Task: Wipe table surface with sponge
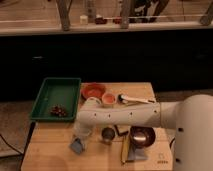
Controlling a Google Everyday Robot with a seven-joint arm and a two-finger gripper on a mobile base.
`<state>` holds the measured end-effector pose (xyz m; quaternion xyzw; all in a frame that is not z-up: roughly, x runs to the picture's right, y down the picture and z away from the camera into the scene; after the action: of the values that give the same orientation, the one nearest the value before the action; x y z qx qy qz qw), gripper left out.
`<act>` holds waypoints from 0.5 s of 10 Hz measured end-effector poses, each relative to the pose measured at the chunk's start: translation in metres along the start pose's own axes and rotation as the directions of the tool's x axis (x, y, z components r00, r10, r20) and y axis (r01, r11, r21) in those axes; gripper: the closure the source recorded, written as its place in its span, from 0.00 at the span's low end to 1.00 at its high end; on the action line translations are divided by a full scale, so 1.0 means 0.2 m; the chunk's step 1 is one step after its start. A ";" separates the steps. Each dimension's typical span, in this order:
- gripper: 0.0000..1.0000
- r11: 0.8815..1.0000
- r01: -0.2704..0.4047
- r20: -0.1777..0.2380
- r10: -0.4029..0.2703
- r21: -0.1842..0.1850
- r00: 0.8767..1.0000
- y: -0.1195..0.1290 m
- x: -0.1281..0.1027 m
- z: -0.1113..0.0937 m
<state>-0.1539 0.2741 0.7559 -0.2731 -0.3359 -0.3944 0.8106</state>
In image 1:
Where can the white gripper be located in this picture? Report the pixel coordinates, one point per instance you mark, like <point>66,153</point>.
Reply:
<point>82,131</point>

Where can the blue sponge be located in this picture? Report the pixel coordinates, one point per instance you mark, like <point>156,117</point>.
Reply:
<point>77,146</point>

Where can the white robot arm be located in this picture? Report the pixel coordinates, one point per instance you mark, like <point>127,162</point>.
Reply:
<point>192,120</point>

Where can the small dark cup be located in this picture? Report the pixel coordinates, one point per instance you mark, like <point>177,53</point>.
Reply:
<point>108,134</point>

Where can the dark grape bunch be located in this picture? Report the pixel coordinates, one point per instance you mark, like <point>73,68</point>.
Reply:
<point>58,111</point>

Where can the green plastic tray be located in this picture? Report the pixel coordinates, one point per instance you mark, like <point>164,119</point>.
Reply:
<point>56,91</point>

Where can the large orange bowl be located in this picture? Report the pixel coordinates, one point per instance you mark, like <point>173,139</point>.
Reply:
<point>93,90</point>

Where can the small orange cup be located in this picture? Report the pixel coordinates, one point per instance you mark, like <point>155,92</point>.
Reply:
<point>108,99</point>

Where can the yellow banana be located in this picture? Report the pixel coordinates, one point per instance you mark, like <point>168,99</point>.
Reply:
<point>125,148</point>

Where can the black small tool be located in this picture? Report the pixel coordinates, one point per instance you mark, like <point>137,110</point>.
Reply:
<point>120,132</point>

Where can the blue cloth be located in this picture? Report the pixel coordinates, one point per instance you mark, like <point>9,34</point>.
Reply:
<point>135,154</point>

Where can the dark metal bowl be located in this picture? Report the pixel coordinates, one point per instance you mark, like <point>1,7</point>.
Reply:
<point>142,136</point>

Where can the red object on shelf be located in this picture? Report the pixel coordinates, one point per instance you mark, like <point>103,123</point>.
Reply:
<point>100,20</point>

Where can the white bottle on shelf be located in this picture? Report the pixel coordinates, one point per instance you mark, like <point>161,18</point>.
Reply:
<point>84,19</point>

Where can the white handled brush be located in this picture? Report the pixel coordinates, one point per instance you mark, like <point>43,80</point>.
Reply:
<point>126,98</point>

